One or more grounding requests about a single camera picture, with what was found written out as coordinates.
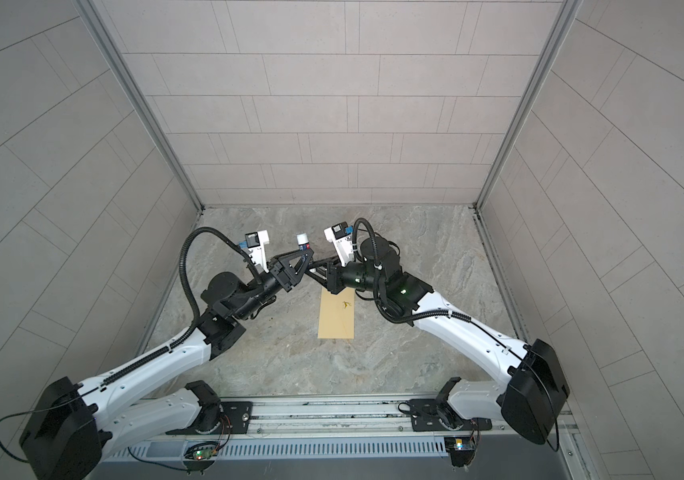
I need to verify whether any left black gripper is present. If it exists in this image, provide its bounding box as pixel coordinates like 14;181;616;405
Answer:
229;251;311;325

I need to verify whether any blue white glue stick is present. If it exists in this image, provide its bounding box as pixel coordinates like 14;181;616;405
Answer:
296;233;310;250

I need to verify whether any yellow paper envelope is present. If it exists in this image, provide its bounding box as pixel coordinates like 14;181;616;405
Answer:
318;288;356;340

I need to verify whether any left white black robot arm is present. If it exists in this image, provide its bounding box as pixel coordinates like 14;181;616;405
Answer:
19;243;313;479

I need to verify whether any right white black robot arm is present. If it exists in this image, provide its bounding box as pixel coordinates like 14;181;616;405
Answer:
311;223;570;445

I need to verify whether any left green circuit board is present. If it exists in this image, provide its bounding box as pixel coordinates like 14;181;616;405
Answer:
183;441;220;471

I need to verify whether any green circuit board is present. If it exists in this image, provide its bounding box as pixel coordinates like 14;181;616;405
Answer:
444;437;478;468
183;441;220;471

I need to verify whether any right green circuit board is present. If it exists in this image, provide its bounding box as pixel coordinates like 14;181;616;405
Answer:
444;437;478;468

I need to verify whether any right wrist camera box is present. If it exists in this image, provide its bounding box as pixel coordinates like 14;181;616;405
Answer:
324;222;355;267

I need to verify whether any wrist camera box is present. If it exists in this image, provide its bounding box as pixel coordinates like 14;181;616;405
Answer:
324;222;355;267
241;230;270;272

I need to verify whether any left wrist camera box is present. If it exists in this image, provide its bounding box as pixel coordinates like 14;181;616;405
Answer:
241;230;270;272

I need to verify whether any right black corrugated cable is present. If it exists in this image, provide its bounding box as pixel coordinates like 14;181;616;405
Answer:
352;217;475;325

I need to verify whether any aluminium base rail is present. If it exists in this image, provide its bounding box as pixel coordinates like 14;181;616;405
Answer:
215;392;577;442

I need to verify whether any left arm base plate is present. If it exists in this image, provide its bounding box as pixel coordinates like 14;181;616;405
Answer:
193;401;253;435

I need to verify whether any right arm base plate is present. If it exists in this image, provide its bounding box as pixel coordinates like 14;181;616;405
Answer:
398;398;493;432

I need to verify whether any white slotted cable duct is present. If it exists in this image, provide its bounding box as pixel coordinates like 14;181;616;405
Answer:
110;436;448;463

